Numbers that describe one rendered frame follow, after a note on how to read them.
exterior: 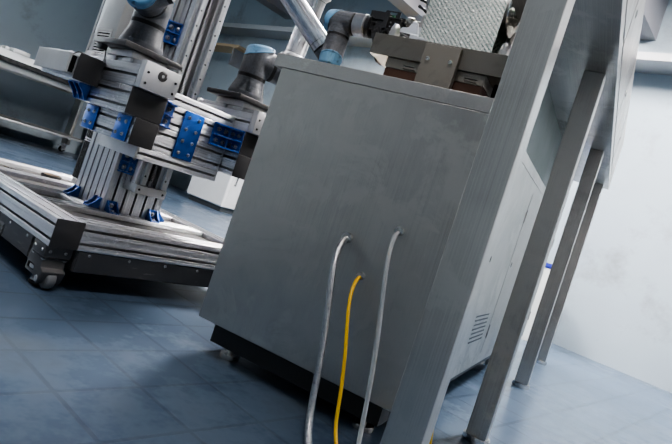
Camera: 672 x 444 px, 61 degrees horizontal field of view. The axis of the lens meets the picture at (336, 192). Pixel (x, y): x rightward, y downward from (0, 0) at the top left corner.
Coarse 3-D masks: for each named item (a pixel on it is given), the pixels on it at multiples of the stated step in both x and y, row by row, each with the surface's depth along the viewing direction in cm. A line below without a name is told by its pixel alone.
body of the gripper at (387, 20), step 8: (368, 16) 184; (376, 16) 184; (384, 16) 182; (392, 16) 181; (400, 16) 178; (368, 24) 183; (376, 24) 184; (384, 24) 180; (392, 24) 180; (400, 24) 179; (368, 32) 185; (384, 32) 180
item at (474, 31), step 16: (432, 16) 177; (448, 16) 175; (464, 16) 173; (480, 16) 171; (432, 32) 176; (448, 32) 174; (464, 32) 172; (480, 32) 170; (496, 32) 168; (480, 48) 169
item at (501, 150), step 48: (528, 0) 88; (528, 48) 87; (528, 96) 86; (576, 96) 169; (480, 144) 88; (576, 144) 167; (480, 192) 86; (576, 192) 263; (480, 240) 85; (576, 240) 346; (432, 288) 87; (528, 288) 166; (432, 336) 86; (432, 384) 85; (384, 432) 87; (432, 432) 89; (480, 432) 166
